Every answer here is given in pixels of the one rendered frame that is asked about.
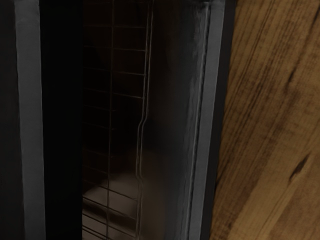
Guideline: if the black oven with wire rack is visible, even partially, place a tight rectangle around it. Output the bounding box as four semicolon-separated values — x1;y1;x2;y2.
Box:
0;0;237;240

